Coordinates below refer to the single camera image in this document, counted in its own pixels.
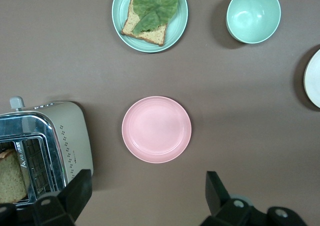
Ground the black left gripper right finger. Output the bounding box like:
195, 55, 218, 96
199, 170, 308, 226

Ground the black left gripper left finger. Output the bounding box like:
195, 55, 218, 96
0, 169, 93, 226

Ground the pink shallow plate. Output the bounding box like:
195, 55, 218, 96
121, 95, 193, 164

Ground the bread slice in toaster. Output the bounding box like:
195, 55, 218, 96
0, 148, 32, 204

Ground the beige and chrome toaster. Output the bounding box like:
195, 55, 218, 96
0, 96, 95, 207

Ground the beige shallow plate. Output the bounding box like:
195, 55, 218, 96
303, 48, 320, 109

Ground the green shallow plate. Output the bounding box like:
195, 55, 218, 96
111, 0, 189, 54

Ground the bread slice under lettuce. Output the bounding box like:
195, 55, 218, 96
121, 0, 168, 47

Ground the green bowl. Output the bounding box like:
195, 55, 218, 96
226, 0, 282, 45

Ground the green lettuce leaf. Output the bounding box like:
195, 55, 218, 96
131, 0, 180, 34

